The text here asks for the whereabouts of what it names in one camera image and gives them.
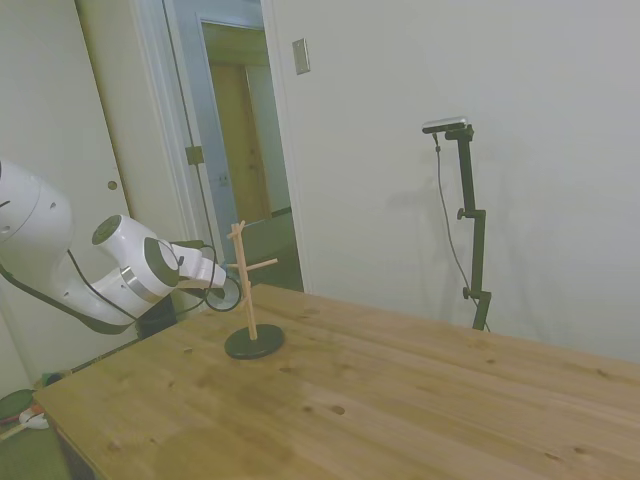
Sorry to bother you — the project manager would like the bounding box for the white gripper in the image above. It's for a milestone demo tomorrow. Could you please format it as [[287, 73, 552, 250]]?
[[172, 242, 236, 298]]

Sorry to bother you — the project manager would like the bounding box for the green round floor object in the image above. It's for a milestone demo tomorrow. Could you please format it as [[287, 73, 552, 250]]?
[[0, 388, 37, 427]]

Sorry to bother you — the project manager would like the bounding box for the black camera stand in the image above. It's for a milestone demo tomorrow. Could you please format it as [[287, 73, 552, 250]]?
[[432, 132, 494, 334], [443, 125, 494, 332]]

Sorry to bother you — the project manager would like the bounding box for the grey camera on stand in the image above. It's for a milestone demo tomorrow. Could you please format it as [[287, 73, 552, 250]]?
[[422, 115, 472, 136]]

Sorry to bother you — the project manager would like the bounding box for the blue enamel mug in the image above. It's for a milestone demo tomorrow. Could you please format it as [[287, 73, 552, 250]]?
[[203, 264, 246, 313]]

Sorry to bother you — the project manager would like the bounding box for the white door with knob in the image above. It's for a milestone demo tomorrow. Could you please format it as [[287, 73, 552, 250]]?
[[0, 0, 132, 386]]

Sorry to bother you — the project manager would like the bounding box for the brown wooden hallway door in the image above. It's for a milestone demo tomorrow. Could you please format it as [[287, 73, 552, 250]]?
[[208, 61, 275, 225]]

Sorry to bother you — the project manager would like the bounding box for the white and orange floor object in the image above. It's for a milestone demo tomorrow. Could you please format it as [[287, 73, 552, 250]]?
[[18, 407, 51, 431]]

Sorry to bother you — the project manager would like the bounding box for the grey-blue open door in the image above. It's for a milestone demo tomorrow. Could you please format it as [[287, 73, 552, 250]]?
[[162, 0, 240, 269]]

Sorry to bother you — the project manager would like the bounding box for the metal wall switch plate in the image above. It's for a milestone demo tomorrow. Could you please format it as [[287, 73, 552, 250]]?
[[292, 38, 312, 77]]

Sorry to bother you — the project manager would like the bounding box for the wooden mug tree black base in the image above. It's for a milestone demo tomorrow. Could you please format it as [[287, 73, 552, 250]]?
[[219, 219, 287, 361]]

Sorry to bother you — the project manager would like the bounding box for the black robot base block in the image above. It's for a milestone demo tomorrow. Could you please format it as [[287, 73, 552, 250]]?
[[133, 293, 177, 342]]

